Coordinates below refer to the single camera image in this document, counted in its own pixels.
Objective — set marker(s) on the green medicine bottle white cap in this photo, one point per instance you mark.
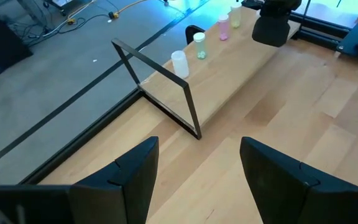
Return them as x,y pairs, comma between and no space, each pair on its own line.
200,49

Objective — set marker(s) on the black frame rail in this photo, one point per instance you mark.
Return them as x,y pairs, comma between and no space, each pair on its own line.
315,39
325,25
82,137

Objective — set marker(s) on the yellow medicine bottle white cap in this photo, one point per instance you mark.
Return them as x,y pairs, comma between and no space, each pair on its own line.
235,17

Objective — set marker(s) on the black computer tower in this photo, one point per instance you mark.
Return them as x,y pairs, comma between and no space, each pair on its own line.
2,46

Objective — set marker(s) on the yellow extension plug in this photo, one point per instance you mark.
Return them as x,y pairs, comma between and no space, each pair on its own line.
71,21
114,15

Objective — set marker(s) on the frosted white medicine bottle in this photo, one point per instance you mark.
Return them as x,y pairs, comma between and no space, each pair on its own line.
180,67

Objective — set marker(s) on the wooden shelf with black frame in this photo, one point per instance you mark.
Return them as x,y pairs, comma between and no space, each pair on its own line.
228,71

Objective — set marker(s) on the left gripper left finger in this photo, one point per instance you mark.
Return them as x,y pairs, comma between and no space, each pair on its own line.
126,193

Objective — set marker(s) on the black table clamp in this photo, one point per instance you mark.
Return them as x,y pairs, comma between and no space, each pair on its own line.
193,32

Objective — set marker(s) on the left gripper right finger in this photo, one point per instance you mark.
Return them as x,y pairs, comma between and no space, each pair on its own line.
284,193

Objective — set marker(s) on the pink medicine bottle white cap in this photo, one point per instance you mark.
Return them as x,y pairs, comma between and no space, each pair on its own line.
223,29

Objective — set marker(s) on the grey wheeled stand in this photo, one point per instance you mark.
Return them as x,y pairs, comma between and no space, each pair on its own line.
39,12

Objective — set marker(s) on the black right wrist camera housing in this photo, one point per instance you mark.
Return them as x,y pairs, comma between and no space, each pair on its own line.
270,31

